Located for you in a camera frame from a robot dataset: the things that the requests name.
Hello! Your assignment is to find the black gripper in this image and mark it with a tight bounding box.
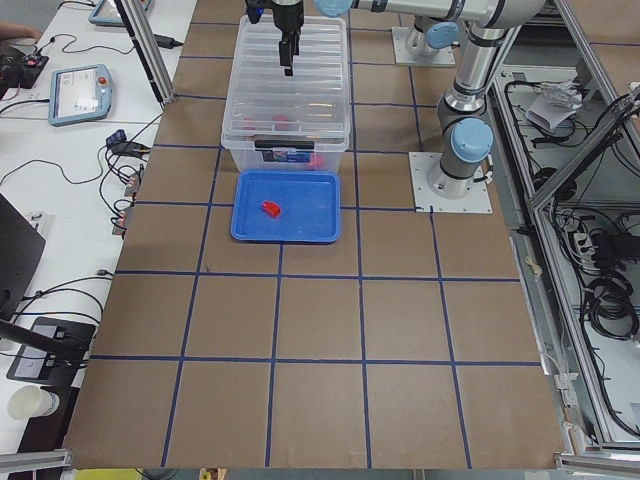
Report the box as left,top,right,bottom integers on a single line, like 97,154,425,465
271,0,304,77

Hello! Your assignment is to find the red block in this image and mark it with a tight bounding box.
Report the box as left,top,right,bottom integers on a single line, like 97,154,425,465
308,153,325,170
272,115,290,131
260,200,282,219

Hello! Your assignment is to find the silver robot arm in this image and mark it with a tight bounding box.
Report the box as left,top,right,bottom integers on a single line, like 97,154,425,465
246,1,459,76
315,1,544,199

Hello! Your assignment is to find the clear plastic box lid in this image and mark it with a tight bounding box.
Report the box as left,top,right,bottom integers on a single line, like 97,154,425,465
221,14,350,141

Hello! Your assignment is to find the red block in box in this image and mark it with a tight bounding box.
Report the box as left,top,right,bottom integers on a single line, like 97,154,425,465
272,115,290,131
308,153,325,170

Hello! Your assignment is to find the clear plastic storage box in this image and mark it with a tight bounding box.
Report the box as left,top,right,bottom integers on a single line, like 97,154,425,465
220,14,350,174

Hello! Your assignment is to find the black power adapter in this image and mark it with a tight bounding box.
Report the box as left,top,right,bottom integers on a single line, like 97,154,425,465
154,34,184,49

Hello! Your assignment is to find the blue plastic tray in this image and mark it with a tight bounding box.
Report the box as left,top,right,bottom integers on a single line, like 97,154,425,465
230,169,341,244

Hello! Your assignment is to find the teach pendant tablet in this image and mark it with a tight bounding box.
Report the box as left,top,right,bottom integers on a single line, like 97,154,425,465
88,0,124,27
48,64,112,127

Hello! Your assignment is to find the black laptop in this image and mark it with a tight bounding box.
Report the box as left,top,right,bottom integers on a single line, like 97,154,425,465
0,196,46,321

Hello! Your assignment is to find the white paper cup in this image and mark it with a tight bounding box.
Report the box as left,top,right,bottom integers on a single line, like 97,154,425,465
7,385,60,420

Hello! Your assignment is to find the black box latch handle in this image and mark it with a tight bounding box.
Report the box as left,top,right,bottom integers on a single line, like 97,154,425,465
254,139,315,151

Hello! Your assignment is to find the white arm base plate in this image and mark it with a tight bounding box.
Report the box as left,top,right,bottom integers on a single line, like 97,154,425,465
409,152,493,214
392,22,459,68

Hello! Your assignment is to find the aluminium frame post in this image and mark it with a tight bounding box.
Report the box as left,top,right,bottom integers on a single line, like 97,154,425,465
115,0,175,105

